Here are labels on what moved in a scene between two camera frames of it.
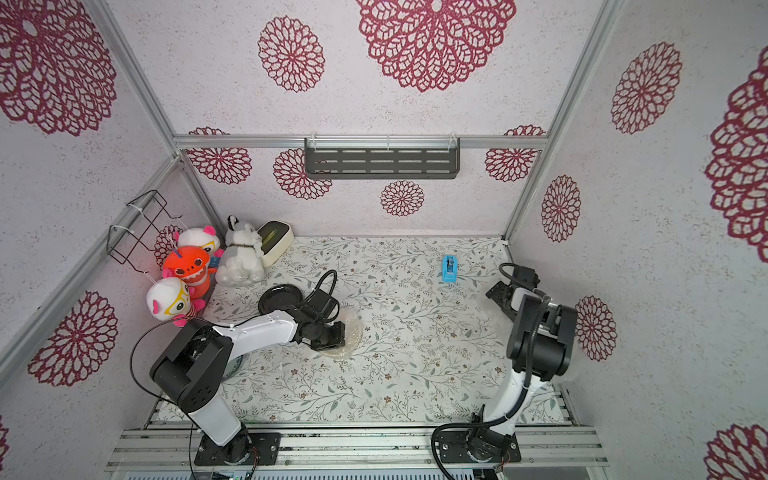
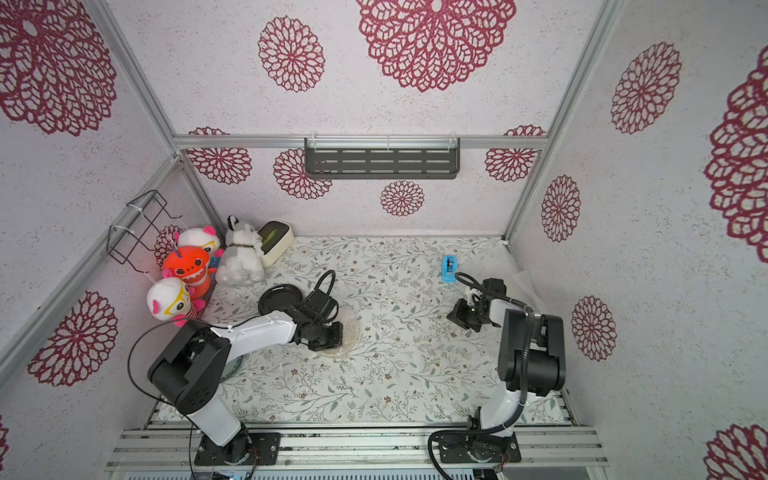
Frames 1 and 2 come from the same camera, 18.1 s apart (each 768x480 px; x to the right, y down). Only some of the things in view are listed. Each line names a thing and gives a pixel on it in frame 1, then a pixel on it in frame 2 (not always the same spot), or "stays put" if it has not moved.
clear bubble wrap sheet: x=355 y=331 stays put
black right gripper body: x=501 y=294 → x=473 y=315
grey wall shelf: x=328 y=158 stays put
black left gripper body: x=329 y=337 stays put
